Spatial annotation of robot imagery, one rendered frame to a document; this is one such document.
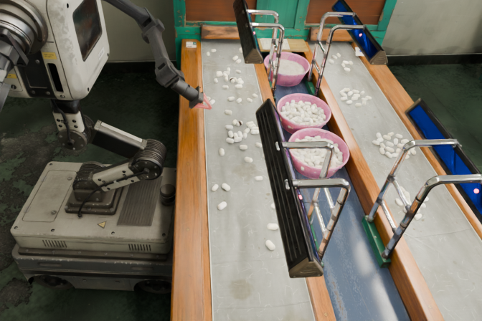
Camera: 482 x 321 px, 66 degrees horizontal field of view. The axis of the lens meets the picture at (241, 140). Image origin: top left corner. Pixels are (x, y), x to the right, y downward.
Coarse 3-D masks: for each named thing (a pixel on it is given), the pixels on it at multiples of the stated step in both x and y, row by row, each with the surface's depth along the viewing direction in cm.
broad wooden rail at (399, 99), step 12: (372, 72) 214; (384, 72) 215; (384, 84) 205; (396, 84) 206; (396, 96) 197; (408, 96) 198; (396, 108) 190; (408, 120) 181; (432, 156) 163; (456, 192) 148; (468, 216) 140; (480, 228) 135
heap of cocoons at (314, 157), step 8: (336, 144) 168; (296, 152) 162; (304, 152) 162; (312, 152) 163; (320, 152) 165; (336, 152) 166; (304, 160) 159; (312, 160) 159; (320, 160) 160; (336, 160) 160
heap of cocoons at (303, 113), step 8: (288, 104) 189; (296, 104) 192; (304, 104) 190; (280, 112) 183; (288, 112) 183; (296, 112) 183; (304, 112) 186; (312, 112) 186; (320, 112) 186; (280, 120) 182; (296, 120) 181; (304, 120) 181; (312, 120) 180; (320, 120) 180
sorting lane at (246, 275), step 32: (224, 64) 214; (224, 96) 191; (224, 128) 171; (224, 160) 156; (256, 160) 157; (224, 192) 143; (256, 192) 144; (224, 224) 132; (256, 224) 133; (224, 256) 122; (256, 256) 123; (224, 288) 114; (256, 288) 115; (288, 288) 115; (224, 320) 107; (256, 320) 107; (288, 320) 108
